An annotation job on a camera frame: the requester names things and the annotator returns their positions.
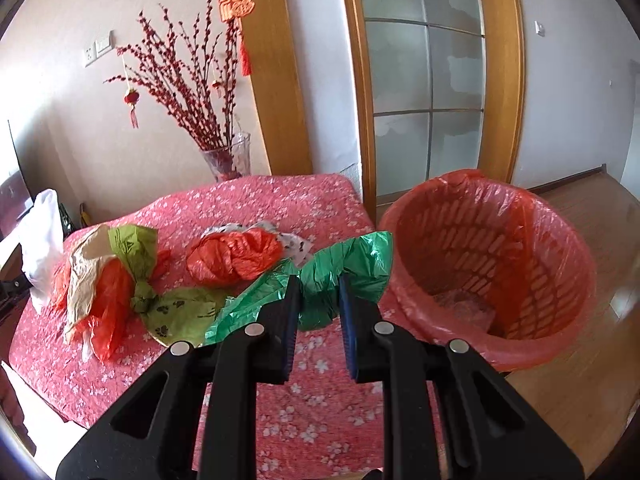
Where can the white wall socket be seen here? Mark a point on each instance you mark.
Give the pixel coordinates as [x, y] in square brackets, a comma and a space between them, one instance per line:
[90, 56]

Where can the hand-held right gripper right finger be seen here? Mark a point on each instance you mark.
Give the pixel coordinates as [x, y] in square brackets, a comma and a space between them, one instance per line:
[346, 320]

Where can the frosted glass sliding door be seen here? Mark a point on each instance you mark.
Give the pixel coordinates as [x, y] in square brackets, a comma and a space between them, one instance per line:
[425, 75]

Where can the plastic lattice waste basket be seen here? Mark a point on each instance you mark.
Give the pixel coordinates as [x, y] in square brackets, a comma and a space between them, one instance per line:
[550, 280]

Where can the green plastic bag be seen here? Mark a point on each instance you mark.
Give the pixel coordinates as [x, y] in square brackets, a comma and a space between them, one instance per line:
[350, 265]

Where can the wooden wall pillar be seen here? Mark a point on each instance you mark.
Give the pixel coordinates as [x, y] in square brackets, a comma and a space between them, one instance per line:
[272, 60]

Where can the orange plastic bag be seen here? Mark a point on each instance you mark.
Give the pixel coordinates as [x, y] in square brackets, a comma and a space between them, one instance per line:
[112, 300]

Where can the black flat television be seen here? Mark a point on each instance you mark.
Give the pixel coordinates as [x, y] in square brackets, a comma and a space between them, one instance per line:
[15, 195]

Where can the red paper tassel ornament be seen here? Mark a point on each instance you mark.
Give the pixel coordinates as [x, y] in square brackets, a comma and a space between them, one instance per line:
[235, 5]

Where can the small red lantern ornament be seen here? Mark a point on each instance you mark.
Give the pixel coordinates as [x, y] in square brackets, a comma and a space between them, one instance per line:
[131, 97]

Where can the small white wall switch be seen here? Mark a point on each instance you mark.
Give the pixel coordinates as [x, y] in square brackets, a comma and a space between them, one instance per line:
[539, 28]

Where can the white light switch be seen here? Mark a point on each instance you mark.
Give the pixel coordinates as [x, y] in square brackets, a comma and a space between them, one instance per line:
[104, 42]

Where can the red berry branches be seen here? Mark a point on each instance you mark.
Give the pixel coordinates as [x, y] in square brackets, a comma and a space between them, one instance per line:
[200, 110]

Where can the red plastic bin liner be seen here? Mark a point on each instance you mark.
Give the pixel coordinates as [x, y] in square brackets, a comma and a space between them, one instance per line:
[525, 225]

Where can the red floral tablecloth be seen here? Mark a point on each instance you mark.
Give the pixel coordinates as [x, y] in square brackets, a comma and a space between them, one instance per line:
[310, 210]

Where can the red plastic bag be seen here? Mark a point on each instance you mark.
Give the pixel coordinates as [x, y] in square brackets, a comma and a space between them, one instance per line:
[225, 260]

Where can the white printed plastic bag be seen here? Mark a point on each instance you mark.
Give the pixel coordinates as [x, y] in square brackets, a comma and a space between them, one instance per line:
[296, 250]

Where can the wooden door frame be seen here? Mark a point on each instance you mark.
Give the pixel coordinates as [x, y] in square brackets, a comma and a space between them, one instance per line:
[505, 60]

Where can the clear glass vase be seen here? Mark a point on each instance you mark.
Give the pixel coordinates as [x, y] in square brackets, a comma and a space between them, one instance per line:
[227, 160]

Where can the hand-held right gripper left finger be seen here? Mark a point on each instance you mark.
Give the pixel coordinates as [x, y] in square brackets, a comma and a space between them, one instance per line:
[291, 312]

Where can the crumpled clear plastic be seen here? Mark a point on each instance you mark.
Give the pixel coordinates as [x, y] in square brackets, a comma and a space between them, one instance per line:
[465, 307]

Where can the light green paw-print bag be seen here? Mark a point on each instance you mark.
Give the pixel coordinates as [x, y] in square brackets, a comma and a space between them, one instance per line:
[131, 242]

